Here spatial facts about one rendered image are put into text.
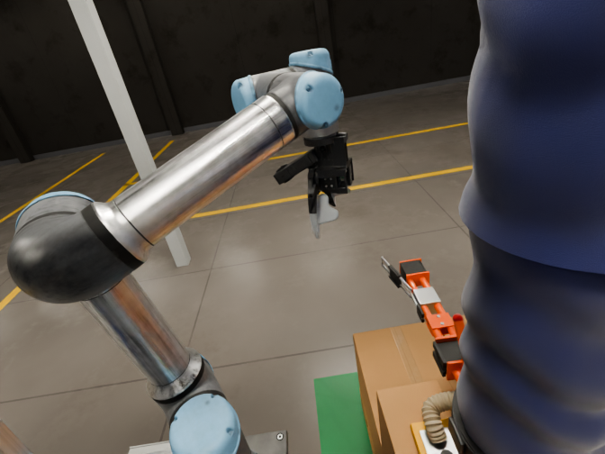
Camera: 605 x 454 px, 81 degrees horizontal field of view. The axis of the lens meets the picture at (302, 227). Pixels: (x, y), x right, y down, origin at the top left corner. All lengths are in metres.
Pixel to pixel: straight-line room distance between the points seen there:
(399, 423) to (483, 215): 0.71
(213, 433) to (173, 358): 0.15
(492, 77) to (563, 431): 0.43
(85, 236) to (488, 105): 0.44
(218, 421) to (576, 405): 0.53
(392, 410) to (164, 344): 0.61
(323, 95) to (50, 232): 0.37
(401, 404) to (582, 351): 0.64
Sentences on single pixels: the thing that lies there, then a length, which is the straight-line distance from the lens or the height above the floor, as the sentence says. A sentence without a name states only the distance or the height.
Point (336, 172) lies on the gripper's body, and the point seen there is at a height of 1.58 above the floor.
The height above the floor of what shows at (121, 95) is 1.63.
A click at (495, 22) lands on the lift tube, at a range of 0.38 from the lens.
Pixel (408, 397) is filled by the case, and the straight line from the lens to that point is 1.08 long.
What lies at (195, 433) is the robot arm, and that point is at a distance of 0.72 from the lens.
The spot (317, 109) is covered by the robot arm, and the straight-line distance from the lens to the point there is 0.50.
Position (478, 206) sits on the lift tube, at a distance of 0.44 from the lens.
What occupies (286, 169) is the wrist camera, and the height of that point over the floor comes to 1.58.
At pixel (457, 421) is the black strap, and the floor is 1.21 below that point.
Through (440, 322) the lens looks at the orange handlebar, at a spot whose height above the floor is 1.09.
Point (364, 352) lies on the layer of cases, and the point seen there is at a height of 0.54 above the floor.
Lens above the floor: 1.83
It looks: 28 degrees down
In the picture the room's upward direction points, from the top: 11 degrees counter-clockwise
